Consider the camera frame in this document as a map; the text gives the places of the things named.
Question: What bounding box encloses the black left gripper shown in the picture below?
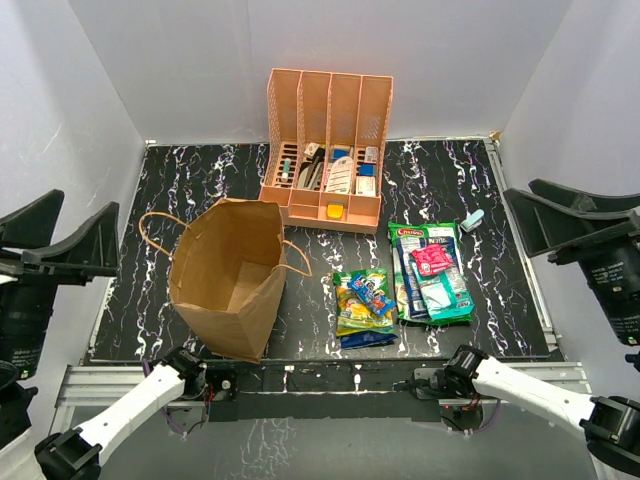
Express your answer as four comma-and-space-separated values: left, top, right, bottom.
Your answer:
0, 185, 120, 375

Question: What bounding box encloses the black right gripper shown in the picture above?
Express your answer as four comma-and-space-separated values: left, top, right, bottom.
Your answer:
498, 176, 640, 340

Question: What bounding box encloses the red small snack packet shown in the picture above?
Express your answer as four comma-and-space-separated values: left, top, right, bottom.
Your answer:
411, 244, 453, 277

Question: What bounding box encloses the teal candy snack bag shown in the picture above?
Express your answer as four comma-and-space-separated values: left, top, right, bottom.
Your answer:
419, 269, 474, 326

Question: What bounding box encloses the green chips bag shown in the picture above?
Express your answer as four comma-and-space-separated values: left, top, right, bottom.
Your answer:
388, 223, 464, 322

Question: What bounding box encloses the blue cookie snack bag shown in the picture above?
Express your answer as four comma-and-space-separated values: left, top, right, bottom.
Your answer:
395, 236, 462, 325

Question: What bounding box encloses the brown paper bag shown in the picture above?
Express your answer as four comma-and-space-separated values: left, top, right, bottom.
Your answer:
166, 198, 293, 364

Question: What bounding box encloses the blue chocolate candy packet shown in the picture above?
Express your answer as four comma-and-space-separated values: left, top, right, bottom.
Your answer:
348, 269, 396, 317

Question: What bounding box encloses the green fruit candy bag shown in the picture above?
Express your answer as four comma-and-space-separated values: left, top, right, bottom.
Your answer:
332, 268, 394, 337

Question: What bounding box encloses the blue sea salt chips bag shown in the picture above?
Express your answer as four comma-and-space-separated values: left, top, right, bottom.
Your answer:
340, 331, 397, 350

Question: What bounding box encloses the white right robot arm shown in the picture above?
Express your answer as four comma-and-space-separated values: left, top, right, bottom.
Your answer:
394, 179, 639, 476

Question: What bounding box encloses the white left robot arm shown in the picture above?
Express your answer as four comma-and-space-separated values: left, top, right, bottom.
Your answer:
1, 189, 207, 479

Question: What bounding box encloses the white label card pack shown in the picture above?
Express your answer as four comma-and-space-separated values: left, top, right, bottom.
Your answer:
325, 156, 354, 194

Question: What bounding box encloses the yellow sticky note block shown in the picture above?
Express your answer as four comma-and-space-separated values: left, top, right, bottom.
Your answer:
326, 203, 344, 221

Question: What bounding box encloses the orange plastic desk organizer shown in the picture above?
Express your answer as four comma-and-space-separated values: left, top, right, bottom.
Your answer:
259, 68, 394, 234

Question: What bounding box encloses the white glue stick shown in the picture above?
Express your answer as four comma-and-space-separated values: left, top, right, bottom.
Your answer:
281, 159, 291, 182

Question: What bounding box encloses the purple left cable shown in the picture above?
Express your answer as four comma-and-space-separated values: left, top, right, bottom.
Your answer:
142, 359, 191, 439

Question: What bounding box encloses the black mounting rail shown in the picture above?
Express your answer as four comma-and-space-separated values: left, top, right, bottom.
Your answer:
207, 358, 468, 422

